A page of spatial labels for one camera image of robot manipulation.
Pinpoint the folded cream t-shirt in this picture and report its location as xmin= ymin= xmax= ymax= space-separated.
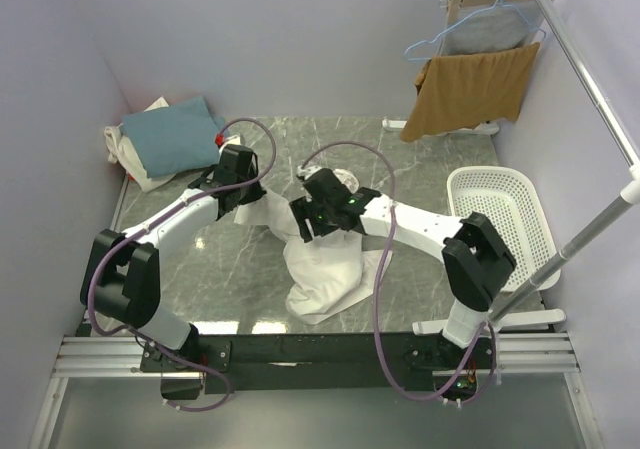
xmin=103 ymin=117 xmax=176 ymax=193

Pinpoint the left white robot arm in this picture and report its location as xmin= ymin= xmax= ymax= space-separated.
xmin=80 ymin=142 xmax=266 ymax=371

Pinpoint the brown t-shirt on rack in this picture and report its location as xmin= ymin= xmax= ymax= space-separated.
xmin=400 ymin=42 xmax=540 ymax=143

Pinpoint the white perforated plastic basket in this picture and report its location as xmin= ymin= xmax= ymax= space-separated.
xmin=447 ymin=166 xmax=556 ymax=293

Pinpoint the light blue wire hanger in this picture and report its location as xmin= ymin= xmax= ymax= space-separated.
xmin=404 ymin=0 xmax=546 ymax=64

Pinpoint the white t-shirt red print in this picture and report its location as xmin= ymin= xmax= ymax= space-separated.
xmin=234 ymin=190 xmax=383 ymax=325

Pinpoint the grey garment on rack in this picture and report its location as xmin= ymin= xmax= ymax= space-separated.
xmin=439 ymin=8 xmax=529 ymax=56

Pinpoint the silver clothes rail stand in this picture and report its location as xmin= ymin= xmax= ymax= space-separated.
xmin=412 ymin=0 xmax=640 ymax=335

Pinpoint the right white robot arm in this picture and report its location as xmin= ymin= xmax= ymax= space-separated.
xmin=290 ymin=166 xmax=517 ymax=368

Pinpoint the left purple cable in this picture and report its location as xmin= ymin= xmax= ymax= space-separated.
xmin=87 ymin=116 xmax=277 ymax=413

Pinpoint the folded teal t-shirt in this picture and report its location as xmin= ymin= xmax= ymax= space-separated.
xmin=122 ymin=96 xmax=225 ymax=179

